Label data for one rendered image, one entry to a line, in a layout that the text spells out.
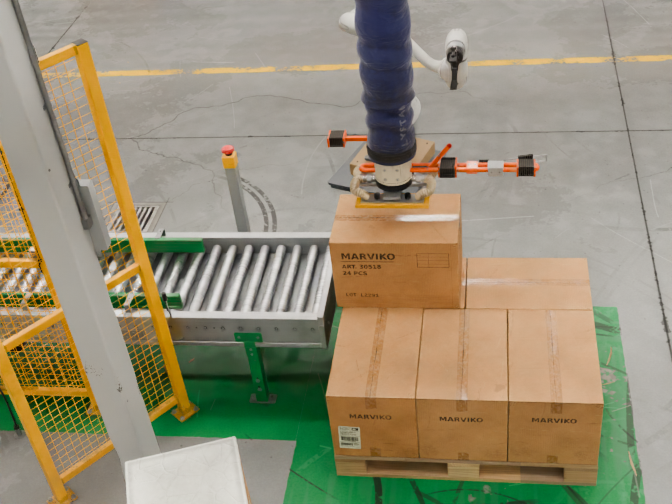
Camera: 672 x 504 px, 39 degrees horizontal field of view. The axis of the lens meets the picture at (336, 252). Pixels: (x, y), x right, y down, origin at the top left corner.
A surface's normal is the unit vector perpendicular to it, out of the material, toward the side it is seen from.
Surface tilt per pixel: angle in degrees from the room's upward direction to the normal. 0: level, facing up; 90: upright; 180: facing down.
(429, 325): 0
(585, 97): 0
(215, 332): 90
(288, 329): 90
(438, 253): 90
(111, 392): 90
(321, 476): 0
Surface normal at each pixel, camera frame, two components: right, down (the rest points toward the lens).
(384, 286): -0.14, 0.61
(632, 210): -0.10, -0.79
